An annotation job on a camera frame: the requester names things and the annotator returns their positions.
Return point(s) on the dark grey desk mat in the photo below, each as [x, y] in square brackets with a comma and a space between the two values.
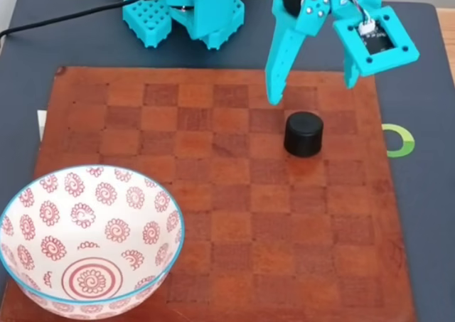
[426, 212]

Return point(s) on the white paper piece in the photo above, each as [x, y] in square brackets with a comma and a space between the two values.
[41, 121]

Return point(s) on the brown chessboard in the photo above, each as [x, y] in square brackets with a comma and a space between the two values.
[231, 194]

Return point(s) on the turquoise camera mount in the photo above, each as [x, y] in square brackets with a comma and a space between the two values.
[382, 60]

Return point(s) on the black cylinder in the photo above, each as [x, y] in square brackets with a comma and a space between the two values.
[304, 137]

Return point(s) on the white bowl red flower pattern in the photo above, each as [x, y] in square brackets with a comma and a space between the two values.
[89, 229]

